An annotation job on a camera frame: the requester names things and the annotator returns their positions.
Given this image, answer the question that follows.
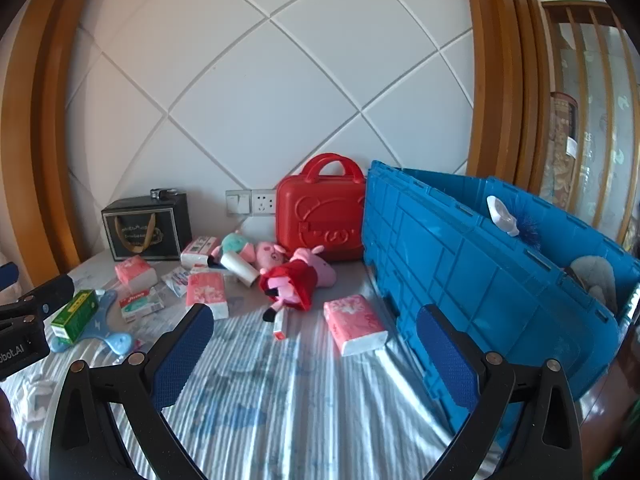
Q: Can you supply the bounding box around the red dress pig plush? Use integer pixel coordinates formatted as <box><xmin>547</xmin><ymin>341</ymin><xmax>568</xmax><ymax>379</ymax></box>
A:
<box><xmin>258</xmin><ymin>245</ymin><xmax>337</xmax><ymax>324</ymax></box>

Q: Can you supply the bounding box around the grey fluffy item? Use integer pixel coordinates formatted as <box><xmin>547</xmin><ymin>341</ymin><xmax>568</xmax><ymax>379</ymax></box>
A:
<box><xmin>569</xmin><ymin>255</ymin><xmax>622</xmax><ymax>312</ymax></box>

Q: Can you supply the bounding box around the red plastic suitcase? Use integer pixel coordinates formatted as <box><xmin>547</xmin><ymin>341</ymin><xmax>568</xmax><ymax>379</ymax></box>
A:
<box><xmin>276</xmin><ymin>153</ymin><xmax>366</xmax><ymax>263</ymax></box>

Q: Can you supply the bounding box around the wooden slat partition screen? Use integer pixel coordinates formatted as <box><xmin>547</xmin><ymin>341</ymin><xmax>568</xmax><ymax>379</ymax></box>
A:
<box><xmin>541</xmin><ymin>0</ymin><xmax>640</xmax><ymax>253</ymax></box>

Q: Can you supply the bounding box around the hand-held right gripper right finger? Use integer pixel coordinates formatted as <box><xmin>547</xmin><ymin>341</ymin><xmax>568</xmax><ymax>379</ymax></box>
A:
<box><xmin>416</xmin><ymin>302</ymin><xmax>583</xmax><ymax>480</ymax></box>

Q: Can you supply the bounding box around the light blue boomerang toy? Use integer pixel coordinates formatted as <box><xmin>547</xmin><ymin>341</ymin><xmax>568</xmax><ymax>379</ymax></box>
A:
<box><xmin>49</xmin><ymin>289</ymin><xmax>134</xmax><ymax>357</ymax></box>

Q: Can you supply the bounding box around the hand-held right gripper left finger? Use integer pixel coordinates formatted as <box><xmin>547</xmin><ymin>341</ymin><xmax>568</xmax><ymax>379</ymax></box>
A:
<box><xmin>47</xmin><ymin>302</ymin><xmax>216</xmax><ymax>480</ymax></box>

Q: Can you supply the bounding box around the blue white wipes packet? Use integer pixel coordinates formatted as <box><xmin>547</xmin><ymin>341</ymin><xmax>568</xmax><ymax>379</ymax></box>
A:
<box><xmin>160</xmin><ymin>265</ymin><xmax>194</xmax><ymax>299</ymax></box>

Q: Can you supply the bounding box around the green dress pig plush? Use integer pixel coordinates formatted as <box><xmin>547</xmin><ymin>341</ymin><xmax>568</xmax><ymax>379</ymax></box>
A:
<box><xmin>210</xmin><ymin>232</ymin><xmax>289</xmax><ymax>274</ymax></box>

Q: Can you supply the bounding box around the striped blue white bedsheet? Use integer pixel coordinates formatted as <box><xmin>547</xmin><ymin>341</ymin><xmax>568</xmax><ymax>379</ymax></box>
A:
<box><xmin>0</xmin><ymin>250</ymin><xmax>506</xmax><ymax>480</ymax></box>

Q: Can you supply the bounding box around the white wall socket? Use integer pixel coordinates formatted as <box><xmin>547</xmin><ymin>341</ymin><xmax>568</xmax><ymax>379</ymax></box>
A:
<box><xmin>250</xmin><ymin>189</ymin><xmax>278</xmax><ymax>216</ymax></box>

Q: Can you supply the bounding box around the pink tissue pack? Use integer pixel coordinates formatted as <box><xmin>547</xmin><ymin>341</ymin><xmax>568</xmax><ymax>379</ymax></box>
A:
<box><xmin>186</xmin><ymin>270</ymin><xmax>230</xmax><ymax>320</ymax></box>
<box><xmin>114</xmin><ymin>255</ymin><xmax>157</xmax><ymax>294</ymax></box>
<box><xmin>323</xmin><ymin>294</ymin><xmax>389</xmax><ymax>357</ymax></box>

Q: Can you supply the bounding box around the white green red medicine box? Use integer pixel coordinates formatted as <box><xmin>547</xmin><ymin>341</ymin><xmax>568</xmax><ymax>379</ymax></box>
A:
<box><xmin>118</xmin><ymin>287</ymin><xmax>164</xmax><ymax>324</ymax></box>

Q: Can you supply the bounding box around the rolled patterned carpet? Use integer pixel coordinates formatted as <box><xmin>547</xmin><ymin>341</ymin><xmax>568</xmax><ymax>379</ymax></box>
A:
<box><xmin>541</xmin><ymin>92</ymin><xmax>582</xmax><ymax>202</ymax></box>

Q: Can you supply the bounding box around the white toilet paper roll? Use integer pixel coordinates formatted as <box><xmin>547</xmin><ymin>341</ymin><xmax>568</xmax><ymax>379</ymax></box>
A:
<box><xmin>220</xmin><ymin>250</ymin><xmax>261</xmax><ymax>289</ymax></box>

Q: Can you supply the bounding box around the blue plastic storage crate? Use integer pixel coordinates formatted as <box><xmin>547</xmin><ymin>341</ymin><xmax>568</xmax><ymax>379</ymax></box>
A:
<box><xmin>362</xmin><ymin>160</ymin><xmax>640</xmax><ymax>441</ymax></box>

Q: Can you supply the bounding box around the black gift bag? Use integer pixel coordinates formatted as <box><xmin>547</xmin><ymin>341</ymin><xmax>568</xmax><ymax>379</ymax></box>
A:
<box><xmin>101</xmin><ymin>192</ymin><xmax>193</xmax><ymax>262</ymax></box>

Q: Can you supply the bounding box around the white red tissue pack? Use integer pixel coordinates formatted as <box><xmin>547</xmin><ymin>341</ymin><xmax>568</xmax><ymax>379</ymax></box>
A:
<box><xmin>180</xmin><ymin>235</ymin><xmax>217</xmax><ymax>267</ymax></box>

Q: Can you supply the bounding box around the white wall switch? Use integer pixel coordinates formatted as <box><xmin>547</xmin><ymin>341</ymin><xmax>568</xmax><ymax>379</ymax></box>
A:
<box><xmin>226</xmin><ymin>190</ymin><xmax>251</xmax><ymax>217</ymax></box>

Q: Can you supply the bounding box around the white blue bristle brush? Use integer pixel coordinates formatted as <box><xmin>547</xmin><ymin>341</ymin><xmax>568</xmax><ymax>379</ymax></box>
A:
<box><xmin>487</xmin><ymin>195</ymin><xmax>547</xmax><ymax>249</ymax></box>

